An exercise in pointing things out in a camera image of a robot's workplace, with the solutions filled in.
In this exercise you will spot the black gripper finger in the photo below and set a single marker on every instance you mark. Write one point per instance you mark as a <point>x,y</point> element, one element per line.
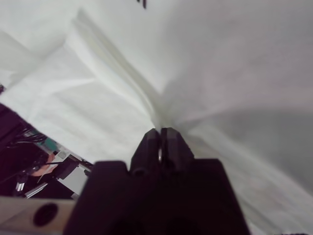
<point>176,149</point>
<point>146,151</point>

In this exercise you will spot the white T-shirt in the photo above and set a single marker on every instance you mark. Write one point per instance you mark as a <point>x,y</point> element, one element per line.
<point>97,98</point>

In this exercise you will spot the dark camera post with bracket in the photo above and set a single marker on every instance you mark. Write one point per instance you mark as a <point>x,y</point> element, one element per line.
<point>14,151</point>

